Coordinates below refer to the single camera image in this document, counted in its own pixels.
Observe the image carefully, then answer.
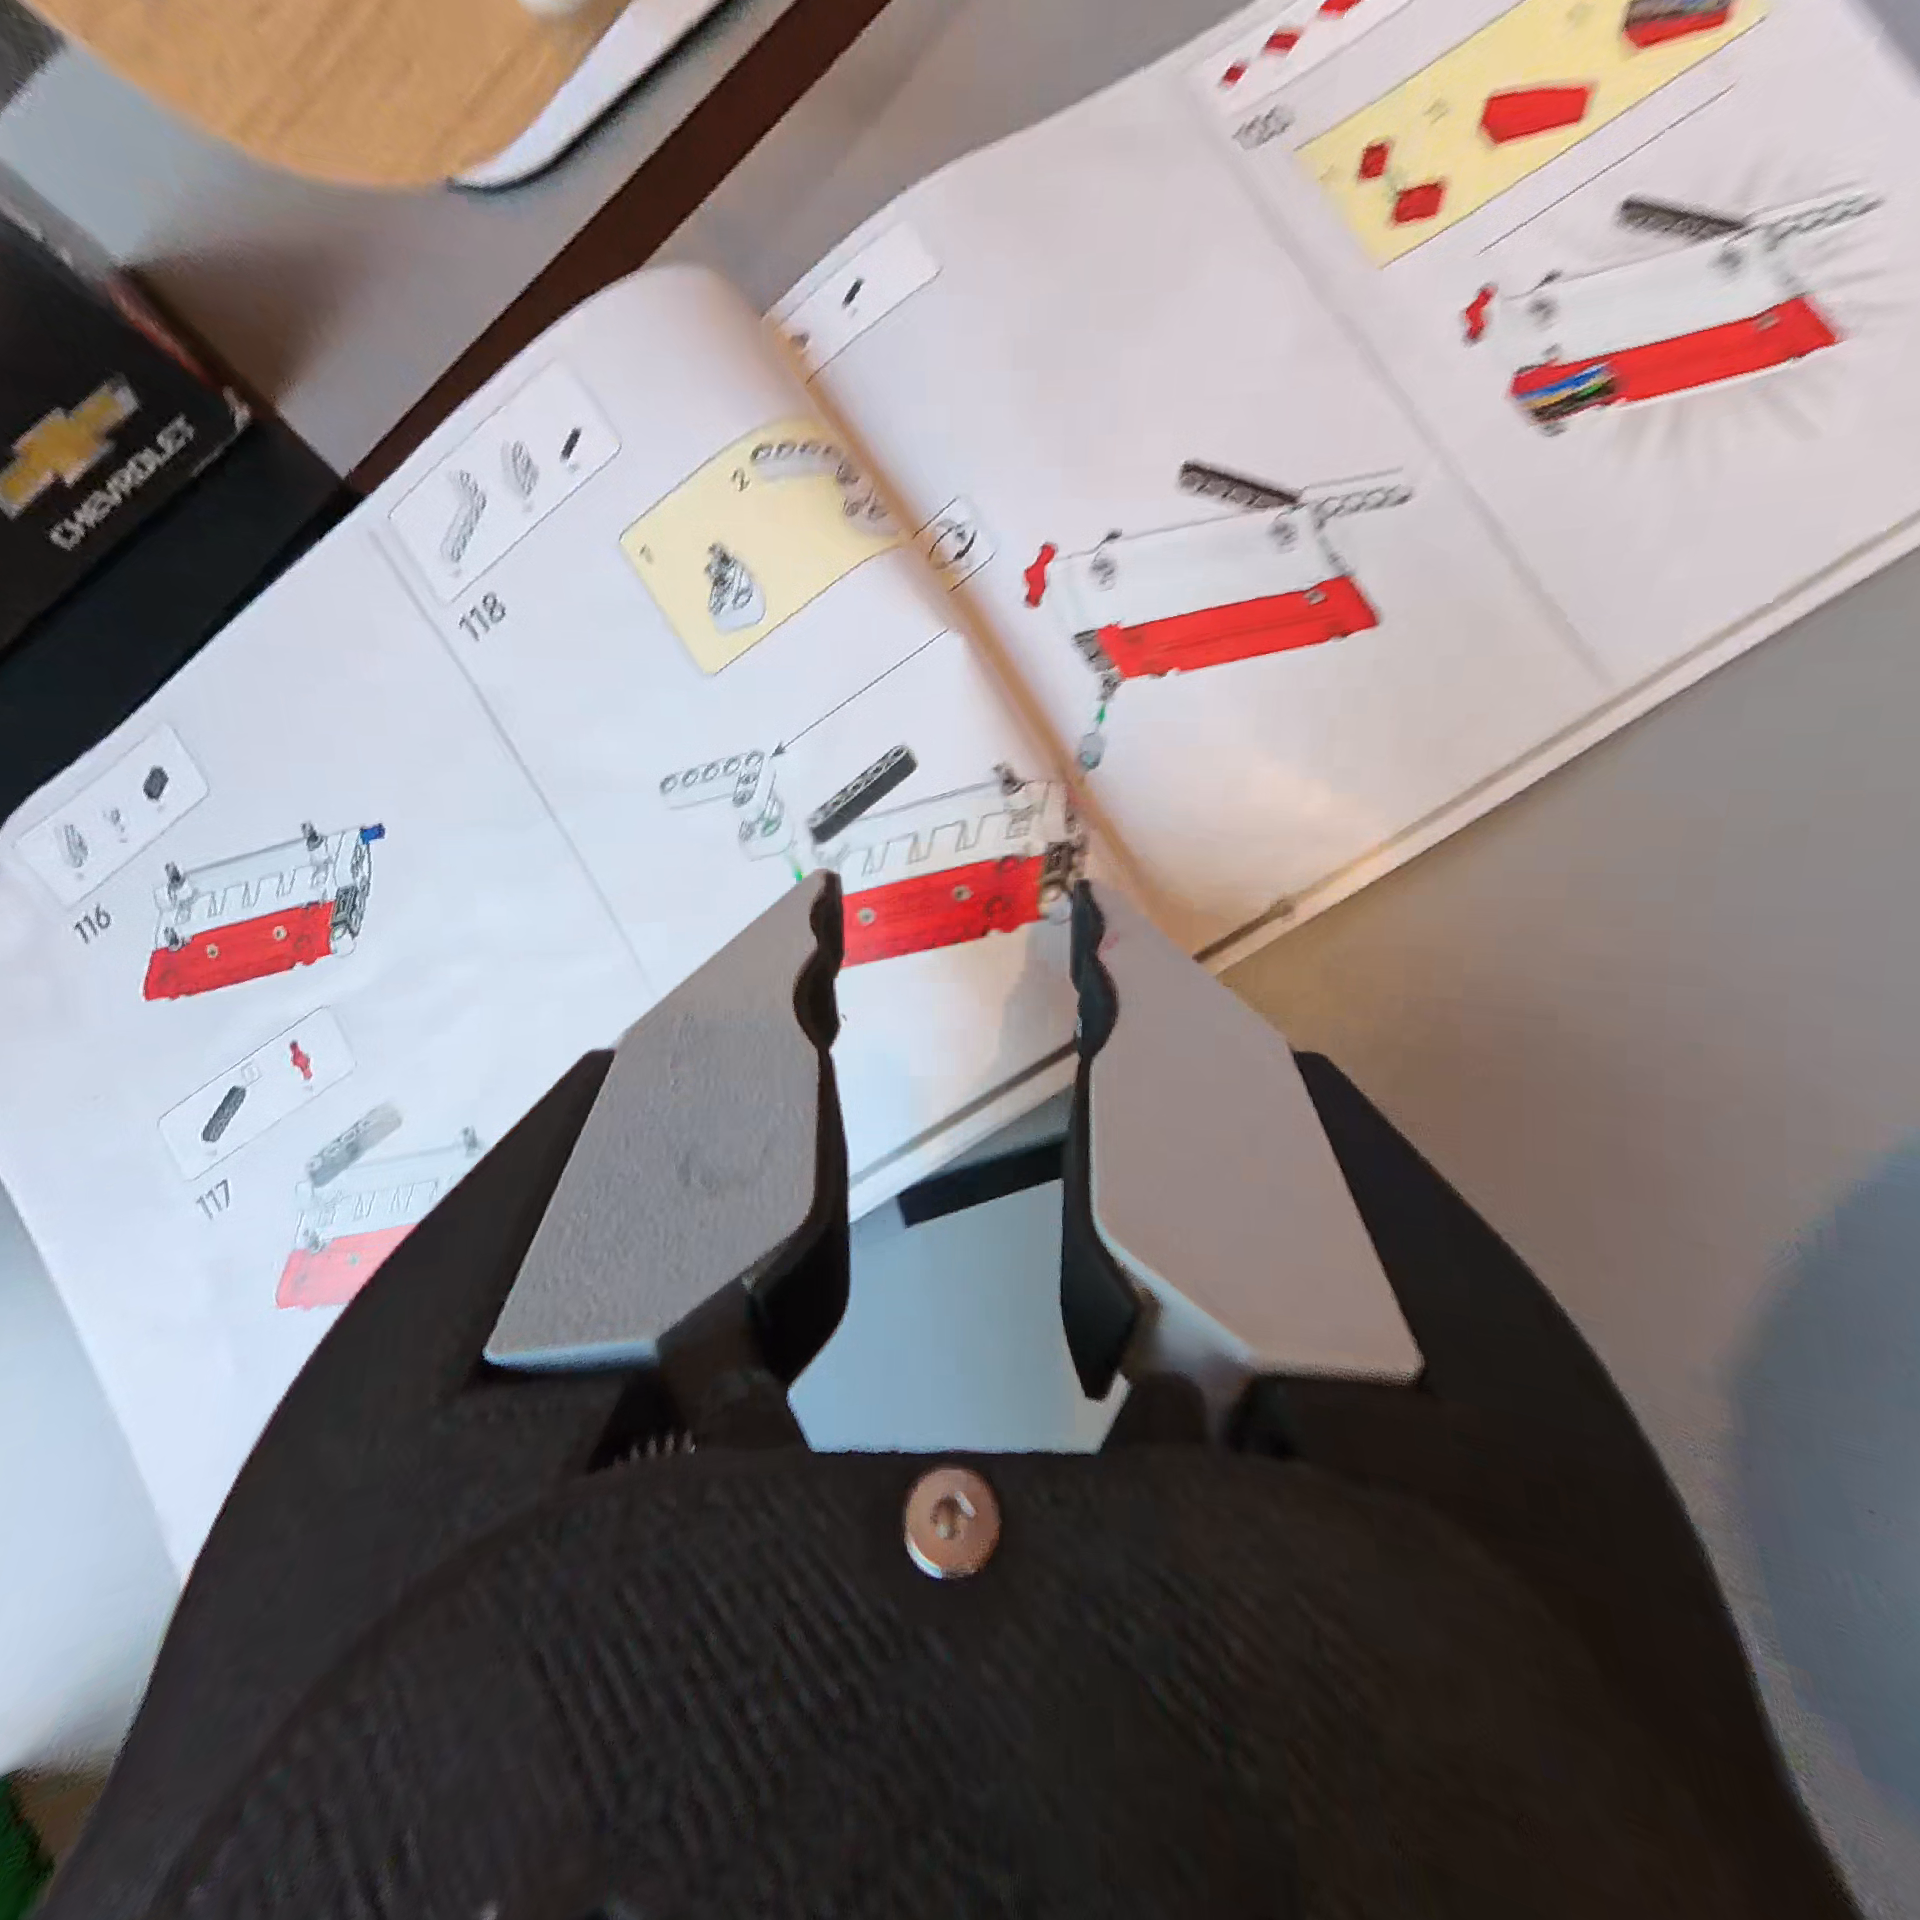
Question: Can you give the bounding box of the black cardboard box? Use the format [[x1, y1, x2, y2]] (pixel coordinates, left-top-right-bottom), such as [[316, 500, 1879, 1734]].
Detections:
[[0, 168, 354, 798]]

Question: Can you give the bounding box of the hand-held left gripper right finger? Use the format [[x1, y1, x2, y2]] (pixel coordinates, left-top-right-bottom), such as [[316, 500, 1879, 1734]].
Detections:
[[1062, 878, 1428, 1404]]

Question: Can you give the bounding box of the black flat brick bar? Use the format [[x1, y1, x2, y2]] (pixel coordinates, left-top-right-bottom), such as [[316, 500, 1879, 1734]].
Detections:
[[899, 1126, 1071, 1227]]

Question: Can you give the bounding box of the white rounded object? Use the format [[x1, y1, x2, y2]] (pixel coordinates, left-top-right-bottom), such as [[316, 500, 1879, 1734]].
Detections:
[[451, 0, 742, 191]]

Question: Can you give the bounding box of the wooden document stand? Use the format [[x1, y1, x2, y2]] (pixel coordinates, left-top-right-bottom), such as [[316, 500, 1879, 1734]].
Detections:
[[30, 0, 634, 191]]

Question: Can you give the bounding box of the open instruction booklet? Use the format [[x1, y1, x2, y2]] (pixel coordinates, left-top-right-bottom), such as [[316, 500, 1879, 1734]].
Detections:
[[0, 0, 1920, 1579]]

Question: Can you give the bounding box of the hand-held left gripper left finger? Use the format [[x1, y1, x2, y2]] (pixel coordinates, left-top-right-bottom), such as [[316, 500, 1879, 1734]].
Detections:
[[484, 871, 855, 1391]]

